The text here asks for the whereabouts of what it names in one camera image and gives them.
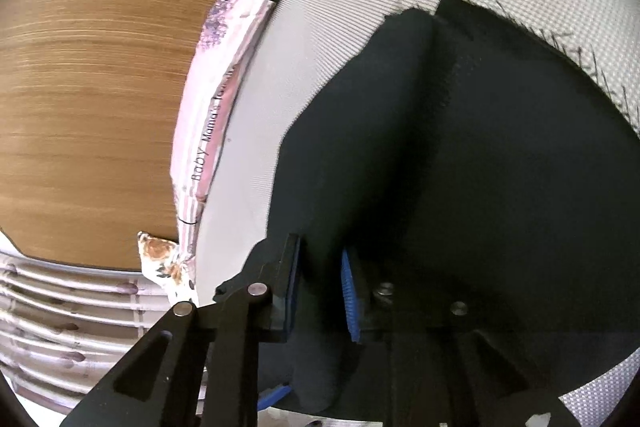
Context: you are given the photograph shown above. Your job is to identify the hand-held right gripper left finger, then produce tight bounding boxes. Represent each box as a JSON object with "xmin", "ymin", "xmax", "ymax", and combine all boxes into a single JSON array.
[{"xmin": 60, "ymin": 233, "xmax": 302, "ymax": 427}]

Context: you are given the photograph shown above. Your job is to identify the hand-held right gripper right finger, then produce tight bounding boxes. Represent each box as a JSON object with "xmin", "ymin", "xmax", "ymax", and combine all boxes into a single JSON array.
[{"xmin": 340, "ymin": 248, "xmax": 581, "ymax": 427}]

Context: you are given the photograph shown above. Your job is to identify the black pants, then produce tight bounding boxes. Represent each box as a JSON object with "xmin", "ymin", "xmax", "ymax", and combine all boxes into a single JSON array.
[{"xmin": 257, "ymin": 0, "xmax": 638, "ymax": 414}]

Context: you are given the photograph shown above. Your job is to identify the floral pillow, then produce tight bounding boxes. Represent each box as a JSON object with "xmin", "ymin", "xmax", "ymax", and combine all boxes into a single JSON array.
[{"xmin": 137, "ymin": 231, "xmax": 199, "ymax": 308}]

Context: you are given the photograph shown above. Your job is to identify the pink striped bed sheet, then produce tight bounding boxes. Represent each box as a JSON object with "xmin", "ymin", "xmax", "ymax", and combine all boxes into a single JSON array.
[{"xmin": 170, "ymin": 0, "xmax": 306, "ymax": 265}]

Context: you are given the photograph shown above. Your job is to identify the brown wooden panel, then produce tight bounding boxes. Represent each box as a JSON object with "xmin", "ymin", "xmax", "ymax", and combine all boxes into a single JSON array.
[{"xmin": 0, "ymin": 0, "xmax": 313, "ymax": 273}]

